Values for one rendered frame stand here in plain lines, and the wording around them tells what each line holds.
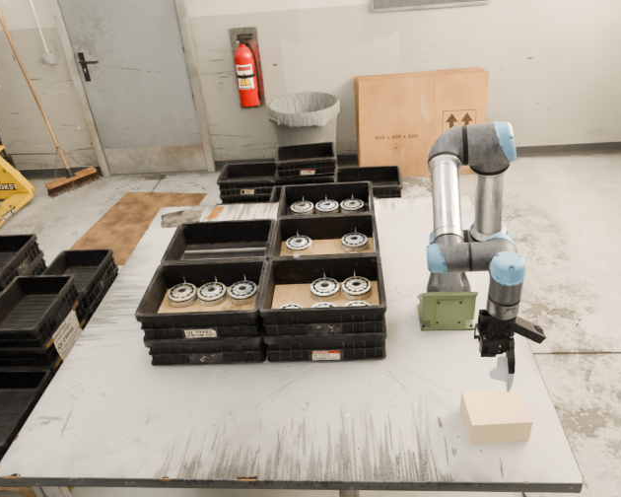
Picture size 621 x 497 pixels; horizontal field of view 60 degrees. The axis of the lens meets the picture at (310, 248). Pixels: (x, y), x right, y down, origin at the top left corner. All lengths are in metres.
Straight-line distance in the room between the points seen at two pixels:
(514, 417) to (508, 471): 0.14
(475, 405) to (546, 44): 3.66
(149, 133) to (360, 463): 4.02
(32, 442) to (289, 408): 0.77
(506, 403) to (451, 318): 0.40
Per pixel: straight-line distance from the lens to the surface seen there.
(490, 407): 1.63
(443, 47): 4.68
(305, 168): 3.55
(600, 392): 2.88
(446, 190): 1.50
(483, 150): 1.62
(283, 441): 1.63
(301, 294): 1.91
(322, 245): 2.16
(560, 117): 5.09
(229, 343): 1.80
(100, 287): 3.02
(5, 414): 2.71
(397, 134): 4.60
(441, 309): 1.89
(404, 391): 1.74
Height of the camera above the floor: 1.97
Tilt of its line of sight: 32 degrees down
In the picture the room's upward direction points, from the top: 5 degrees counter-clockwise
